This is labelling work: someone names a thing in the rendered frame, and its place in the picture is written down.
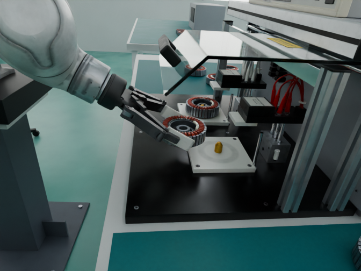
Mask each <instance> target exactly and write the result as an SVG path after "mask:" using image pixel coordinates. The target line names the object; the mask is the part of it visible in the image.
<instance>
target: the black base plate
mask: <svg viewBox="0 0 361 271"><path fill-rule="evenodd" d="M150 95H153V96H155V97H157V98H160V99H161V100H162V101H164V100H165V101H166V102H167V104H166V105H167V106H169V107H171V108H172V109H174V110H176V111H178V106H177V104H178V103H186V100H187V99H189V98H192V97H199V96H200V97H208V98H212V99H214V100H216V101H217V102H218V103H219V104H220V108H221V110H222V112H223V113H224V115H225V116H226V118H227V115H228V109H229V102H230V96H227V95H222V97H214V95H182V94H169V95H168V96H165V95H164V94H150ZM178 112H179V111H178ZM229 122H230V124H229V125H228V126H219V125H206V127H207V130H206V137H238V139H239V141H240V142H241V144H242V146H243V147H244V149H245V151H246V153H247V154H248V156H249V157H250V159H251V161H252V162H253V160H254V155H255V151H256V147H257V143H258V138H259V134H260V132H261V131H270V130H271V126H272V124H269V123H258V124H257V126H235V125H234V123H233V121H232V120H231V118H229ZM283 137H284V138H285V139H286V140H287V141H288V142H289V143H290V144H291V147H290V150H289V153H288V156H287V159H286V162H285V163H267V162H266V160H265V159H264V158H263V156H262V154H261V153H260V151H259V153H258V157H257V161H256V165H255V166H256V170H255V172H254V173H193V171H192V166H191V162H190V157H189V153H188V151H185V150H184V149H182V148H180V147H174V146H171V145H168V144H166V143H165V142H164V141H163V140H162V141H161V142H158V141H156V140H155V139H153V138H152V137H151V136H149V135H148V134H146V133H145V132H143V131H142V130H141V129H139V128H138V127H137V126H134V136H133V146H132V156H131V166H130V172H129V182H128V192H127V202H126V212H125V223H126V224H143V223H174V222H204V221H220V220H251V219H281V218H311V217H341V216H353V215H354V214H355V212H356V210H357V208H356V207H355V206H354V205H353V204H352V203H351V201H350V200H348V202H347V204H346V206H345V208H344V210H343V211H338V210H337V209H336V210H335V211H329V210H328V208H327V206H328V204H324V203H323V202H322V200H323V198H324V195H325V193H326V191H327V189H328V186H329V184H330V181H331V180H330V179H329V178H328V177H327V175H326V174H325V173H324V172H323V171H322V170H321V169H320V168H319V167H318V166H317V165H316V164H315V166H314V169H313V171H312V174H311V177H310V179H309V181H308V185H307V187H306V190H305V192H304V195H303V197H302V200H301V202H300V205H299V208H298V210H297V212H291V210H289V212H288V213H283V212H282V211H281V209H280V208H281V206H279V205H278V204H277V200H278V197H279V194H280V191H281V188H282V185H283V182H284V179H285V176H286V173H287V170H288V167H289V164H290V161H291V157H292V154H293V151H294V148H295V145H296V143H295V141H294V140H293V139H292V138H291V137H290V136H289V135H288V134H287V133H286V132H285V131H284V134H283Z"/></svg>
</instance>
